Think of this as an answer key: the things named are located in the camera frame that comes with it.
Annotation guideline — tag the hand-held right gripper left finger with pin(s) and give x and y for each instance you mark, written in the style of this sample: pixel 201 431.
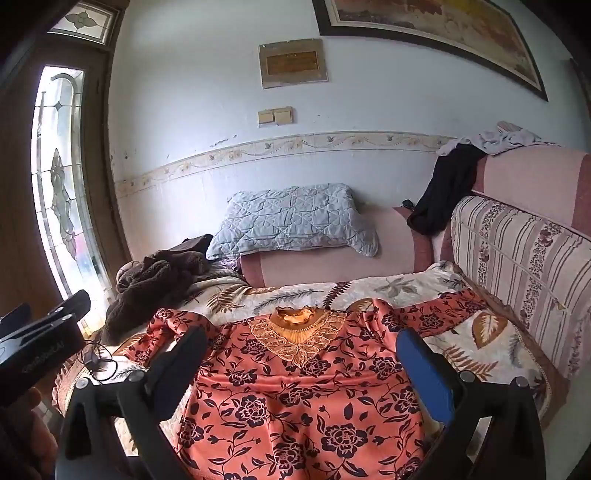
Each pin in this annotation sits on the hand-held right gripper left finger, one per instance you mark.
pixel 180 369

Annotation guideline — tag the framed wall plaque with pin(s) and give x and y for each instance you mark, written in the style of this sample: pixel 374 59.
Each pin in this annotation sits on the framed wall plaque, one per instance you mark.
pixel 293 62

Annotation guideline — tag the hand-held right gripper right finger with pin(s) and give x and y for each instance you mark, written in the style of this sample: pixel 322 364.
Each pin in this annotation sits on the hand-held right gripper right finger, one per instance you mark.
pixel 425 374

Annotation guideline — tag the striped floral sofa cushion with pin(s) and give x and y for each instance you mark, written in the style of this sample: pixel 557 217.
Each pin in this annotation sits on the striped floral sofa cushion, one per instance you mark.
pixel 517 258

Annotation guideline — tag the small black object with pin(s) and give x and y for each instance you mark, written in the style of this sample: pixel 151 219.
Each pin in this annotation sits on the small black object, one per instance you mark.
pixel 407 203

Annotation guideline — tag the grey quilted pillow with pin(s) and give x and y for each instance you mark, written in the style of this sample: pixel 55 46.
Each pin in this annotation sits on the grey quilted pillow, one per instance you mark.
pixel 291 217

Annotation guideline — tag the light lilac garment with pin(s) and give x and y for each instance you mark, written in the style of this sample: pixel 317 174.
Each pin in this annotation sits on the light lilac garment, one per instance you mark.
pixel 498 138

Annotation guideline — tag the person's left hand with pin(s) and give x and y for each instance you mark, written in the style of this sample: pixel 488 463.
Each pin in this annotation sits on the person's left hand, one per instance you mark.
pixel 39 429

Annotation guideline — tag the purple striped cloth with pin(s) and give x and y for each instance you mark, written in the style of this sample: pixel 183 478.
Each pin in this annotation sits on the purple striped cloth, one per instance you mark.
pixel 231 266

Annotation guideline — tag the pink headboard cushion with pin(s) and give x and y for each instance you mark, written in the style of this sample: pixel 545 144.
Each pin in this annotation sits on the pink headboard cushion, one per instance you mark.
pixel 323 263

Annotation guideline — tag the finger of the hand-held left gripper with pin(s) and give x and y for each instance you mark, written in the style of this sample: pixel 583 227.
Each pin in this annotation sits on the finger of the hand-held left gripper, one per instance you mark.
pixel 69 305

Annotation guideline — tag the leaf print blanket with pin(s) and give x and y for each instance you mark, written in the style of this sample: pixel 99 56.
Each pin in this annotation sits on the leaf print blanket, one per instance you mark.
pixel 323 295

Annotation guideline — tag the orange floral shirt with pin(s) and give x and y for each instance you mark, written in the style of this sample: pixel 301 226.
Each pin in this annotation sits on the orange floral shirt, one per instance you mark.
pixel 286 406

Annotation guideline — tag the brown wooden window frame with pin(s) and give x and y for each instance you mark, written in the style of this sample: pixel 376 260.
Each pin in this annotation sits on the brown wooden window frame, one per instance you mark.
pixel 99 138

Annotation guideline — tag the tall stained glass window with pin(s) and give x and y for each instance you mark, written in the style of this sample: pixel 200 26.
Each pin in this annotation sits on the tall stained glass window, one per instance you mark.
pixel 60 184

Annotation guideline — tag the framed painting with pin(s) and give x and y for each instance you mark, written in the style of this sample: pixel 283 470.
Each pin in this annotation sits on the framed painting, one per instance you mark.
pixel 438 23

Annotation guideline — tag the dark brown fleece garment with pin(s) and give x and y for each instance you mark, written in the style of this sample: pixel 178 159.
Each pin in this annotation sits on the dark brown fleece garment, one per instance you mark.
pixel 152 286

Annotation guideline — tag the black garment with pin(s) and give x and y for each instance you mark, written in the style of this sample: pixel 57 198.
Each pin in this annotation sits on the black garment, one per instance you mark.
pixel 443 194

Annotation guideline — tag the small stained glass transom window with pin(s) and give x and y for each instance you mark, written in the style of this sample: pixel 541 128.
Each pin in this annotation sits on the small stained glass transom window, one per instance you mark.
pixel 85 21

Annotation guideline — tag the beige light switch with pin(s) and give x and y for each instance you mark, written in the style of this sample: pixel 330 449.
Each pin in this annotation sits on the beige light switch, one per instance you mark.
pixel 283 115
pixel 265 117

